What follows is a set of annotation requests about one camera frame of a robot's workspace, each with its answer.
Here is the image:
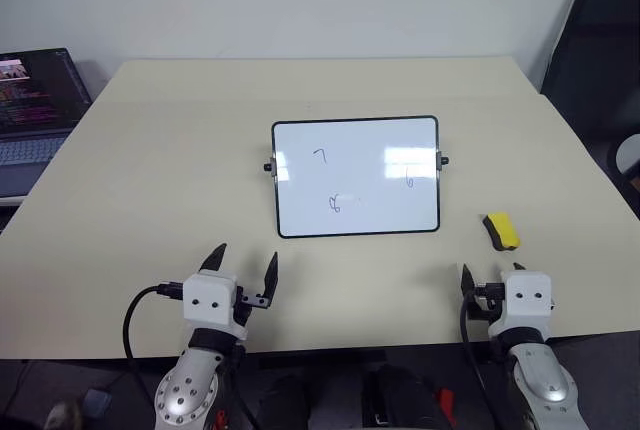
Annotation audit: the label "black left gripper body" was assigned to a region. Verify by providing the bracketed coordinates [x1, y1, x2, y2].
[230, 285, 255, 331]

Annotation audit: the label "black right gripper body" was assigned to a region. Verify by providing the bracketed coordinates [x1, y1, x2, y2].
[466, 295, 505, 323]

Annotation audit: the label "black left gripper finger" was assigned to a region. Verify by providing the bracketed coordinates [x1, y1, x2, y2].
[243, 251, 280, 311]
[199, 243, 229, 274]

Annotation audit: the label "yellow and black eraser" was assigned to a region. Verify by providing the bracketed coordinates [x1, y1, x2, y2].
[480, 212, 522, 253]

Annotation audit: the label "red tag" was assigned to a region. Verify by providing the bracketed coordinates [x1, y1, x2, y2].
[436, 387, 459, 429]

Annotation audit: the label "small black-framed whiteboard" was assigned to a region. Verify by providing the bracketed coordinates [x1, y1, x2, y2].
[262, 114, 450, 240]

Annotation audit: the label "dark rounded robot body shape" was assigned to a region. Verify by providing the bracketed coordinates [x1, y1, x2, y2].
[252, 362, 469, 430]

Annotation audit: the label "blue-grey floor object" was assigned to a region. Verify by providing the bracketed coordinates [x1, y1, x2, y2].
[83, 388, 113, 415]

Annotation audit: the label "grey shoe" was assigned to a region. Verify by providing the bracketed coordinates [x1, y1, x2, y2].
[44, 398, 85, 430]

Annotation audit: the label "open grey laptop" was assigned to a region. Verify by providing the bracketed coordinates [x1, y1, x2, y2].
[0, 47, 94, 207]

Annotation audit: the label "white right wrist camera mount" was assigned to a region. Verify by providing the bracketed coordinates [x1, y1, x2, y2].
[487, 269, 557, 339]

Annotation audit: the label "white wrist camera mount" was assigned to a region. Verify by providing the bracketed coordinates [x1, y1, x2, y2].
[182, 273, 249, 341]
[487, 269, 557, 339]

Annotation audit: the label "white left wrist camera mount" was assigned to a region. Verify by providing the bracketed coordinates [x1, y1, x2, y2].
[182, 273, 249, 341]

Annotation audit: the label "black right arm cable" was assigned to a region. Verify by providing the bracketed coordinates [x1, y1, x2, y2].
[459, 282, 506, 430]

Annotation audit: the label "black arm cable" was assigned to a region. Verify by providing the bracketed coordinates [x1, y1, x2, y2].
[459, 282, 506, 430]
[123, 281, 186, 404]

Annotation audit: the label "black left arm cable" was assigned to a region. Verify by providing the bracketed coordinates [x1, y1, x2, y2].
[123, 281, 186, 404]

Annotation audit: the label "black panel with metal frame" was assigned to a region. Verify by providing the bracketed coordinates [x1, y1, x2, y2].
[538, 0, 640, 140]

